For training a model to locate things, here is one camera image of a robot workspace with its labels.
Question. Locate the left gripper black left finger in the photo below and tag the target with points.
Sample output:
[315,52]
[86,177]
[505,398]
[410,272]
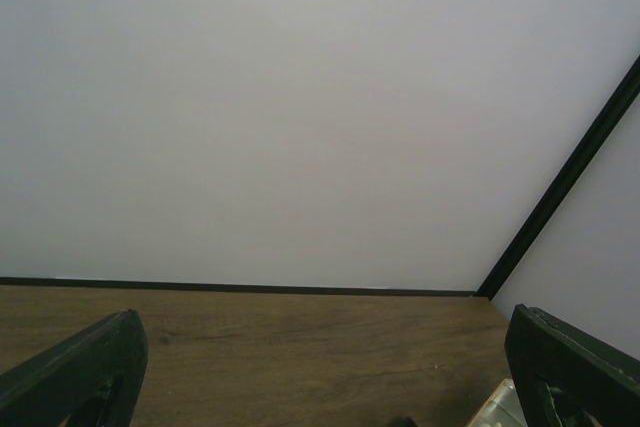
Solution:
[92,378]

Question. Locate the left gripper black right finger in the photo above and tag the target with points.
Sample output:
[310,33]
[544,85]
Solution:
[566,377]

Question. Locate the black white chess board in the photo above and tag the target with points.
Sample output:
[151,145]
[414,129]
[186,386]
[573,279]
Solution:
[402,421]

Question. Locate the pink metal tin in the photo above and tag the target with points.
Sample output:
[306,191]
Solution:
[501,409]

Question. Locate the black frame post right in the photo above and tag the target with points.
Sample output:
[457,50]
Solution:
[585,151]

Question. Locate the black frame back rail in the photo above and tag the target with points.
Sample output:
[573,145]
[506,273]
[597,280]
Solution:
[231,288]

